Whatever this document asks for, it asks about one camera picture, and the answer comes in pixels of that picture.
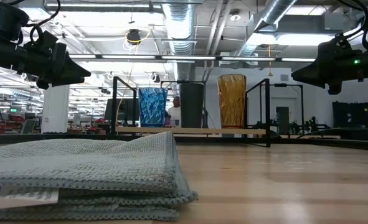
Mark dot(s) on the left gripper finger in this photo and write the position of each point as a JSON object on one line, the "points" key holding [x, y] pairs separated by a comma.
{"points": [[76, 73]]}

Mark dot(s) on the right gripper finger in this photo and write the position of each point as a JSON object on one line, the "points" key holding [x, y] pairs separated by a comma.
{"points": [[309, 70]]}

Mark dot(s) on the amber faceted plastic cup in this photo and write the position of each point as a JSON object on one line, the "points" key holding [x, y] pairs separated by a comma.
{"points": [[232, 101]]}

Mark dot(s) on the blue faceted plastic cup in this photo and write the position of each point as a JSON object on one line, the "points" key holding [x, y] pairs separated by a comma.
{"points": [[152, 107]]}

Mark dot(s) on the black plastic cup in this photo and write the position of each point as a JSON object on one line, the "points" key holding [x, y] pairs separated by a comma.
{"points": [[192, 105]]}

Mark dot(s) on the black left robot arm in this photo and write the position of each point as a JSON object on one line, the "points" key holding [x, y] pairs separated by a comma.
{"points": [[3, 53]]}

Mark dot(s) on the black background robot arm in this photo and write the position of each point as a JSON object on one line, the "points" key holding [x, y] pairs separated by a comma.
{"points": [[311, 126]]}

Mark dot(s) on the wooden shelf with black legs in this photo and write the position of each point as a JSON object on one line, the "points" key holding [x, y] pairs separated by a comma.
{"points": [[158, 130]]}

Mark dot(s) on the bright ceiling light panel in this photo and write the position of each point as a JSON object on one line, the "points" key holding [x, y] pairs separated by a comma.
{"points": [[295, 40]]}

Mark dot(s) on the long ceiling light bar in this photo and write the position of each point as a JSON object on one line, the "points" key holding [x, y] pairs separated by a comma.
{"points": [[127, 57]]}

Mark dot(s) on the black cabinet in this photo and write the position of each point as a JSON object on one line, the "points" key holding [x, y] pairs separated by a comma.
{"points": [[355, 119]]}

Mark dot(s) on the grey door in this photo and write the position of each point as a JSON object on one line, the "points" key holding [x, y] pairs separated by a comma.
{"points": [[282, 119]]}

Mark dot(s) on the dark background monitor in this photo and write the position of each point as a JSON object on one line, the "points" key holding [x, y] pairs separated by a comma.
{"points": [[123, 109]]}

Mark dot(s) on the green exit sign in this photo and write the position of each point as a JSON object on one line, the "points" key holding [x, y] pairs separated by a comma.
{"points": [[13, 110]]}

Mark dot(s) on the red background equipment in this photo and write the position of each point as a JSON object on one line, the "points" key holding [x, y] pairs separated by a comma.
{"points": [[11, 122]]}

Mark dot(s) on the folded grey cloth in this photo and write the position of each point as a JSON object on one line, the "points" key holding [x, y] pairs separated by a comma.
{"points": [[78, 161]]}

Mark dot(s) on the round ceiling sensor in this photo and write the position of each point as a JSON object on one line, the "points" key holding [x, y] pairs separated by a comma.
{"points": [[235, 17]]}

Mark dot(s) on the person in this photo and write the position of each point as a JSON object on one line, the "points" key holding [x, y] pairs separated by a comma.
{"points": [[174, 113]]}

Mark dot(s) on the white cloth label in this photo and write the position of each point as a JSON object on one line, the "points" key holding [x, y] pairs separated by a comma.
{"points": [[21, 197]]}

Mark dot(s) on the square wall vent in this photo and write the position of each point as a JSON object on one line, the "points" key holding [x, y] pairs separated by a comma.
{"points": [[284, 77]]}

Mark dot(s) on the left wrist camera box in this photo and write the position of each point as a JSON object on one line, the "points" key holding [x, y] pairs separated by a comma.
{"points": [[45, 40]]}

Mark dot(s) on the silver spiral ceiling duct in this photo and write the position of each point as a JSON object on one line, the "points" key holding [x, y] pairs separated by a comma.
{"points": [[180, 28], [274, 12]]}

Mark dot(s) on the black ceiling camera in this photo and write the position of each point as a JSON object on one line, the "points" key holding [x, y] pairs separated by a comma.
{"points": [[134, 36]]}

